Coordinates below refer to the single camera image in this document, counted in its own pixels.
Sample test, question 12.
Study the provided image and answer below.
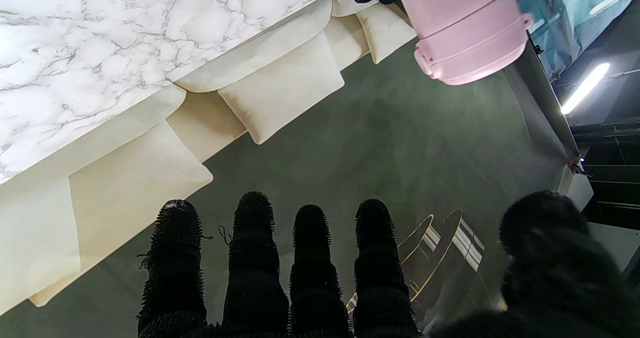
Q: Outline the white stand with orange clamp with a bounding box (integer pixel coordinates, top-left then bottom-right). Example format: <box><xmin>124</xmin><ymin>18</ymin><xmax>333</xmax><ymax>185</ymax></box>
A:
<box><xmin>557</xmin><ymin>151</ymin><xmax>596</xmax><ymax>211</ymax></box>

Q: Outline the pink thermos lid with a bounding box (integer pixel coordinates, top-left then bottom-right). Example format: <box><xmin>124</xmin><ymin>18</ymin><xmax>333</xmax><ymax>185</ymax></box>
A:
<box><xmin>414</xmin><ymin>0</ymin><xmax>535</xmax><ymax>86</ymax></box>

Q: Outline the ceiling tube light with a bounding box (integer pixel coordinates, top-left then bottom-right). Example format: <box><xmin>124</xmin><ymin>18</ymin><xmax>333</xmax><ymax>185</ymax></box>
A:
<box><xmin>560</xmin><ymin>62</ymin><xmax>612</xmax><ymax>115</ymax></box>

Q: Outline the cream fabric sofa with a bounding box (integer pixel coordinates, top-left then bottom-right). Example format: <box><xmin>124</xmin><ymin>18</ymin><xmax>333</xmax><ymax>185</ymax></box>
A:
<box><xmin>0</xmin><ymin>0</ymin><xmax>418</xmax><ymax>316</ymax></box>

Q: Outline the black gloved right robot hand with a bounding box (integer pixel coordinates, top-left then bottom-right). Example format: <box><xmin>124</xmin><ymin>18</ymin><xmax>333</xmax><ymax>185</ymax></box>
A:
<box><xmin>137</xmin><ymin>191</ymin><xmax>640</xmax><ymax>338</ymax></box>

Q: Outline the cream sofa cushion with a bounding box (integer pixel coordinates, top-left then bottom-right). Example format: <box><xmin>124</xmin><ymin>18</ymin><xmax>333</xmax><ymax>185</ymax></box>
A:
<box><xmin>29</xmin><ymin>121</ymin><xmax>214</xmax><ymax>309</ymax></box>
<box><xmin>356</xmin><ymin>2</ymin><xmax>418</xmax><ymax>65</ymax></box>
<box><xmin>217</xmin><ymin>31</ymin><xmax>346</xmax><ymax>145</ymax></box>

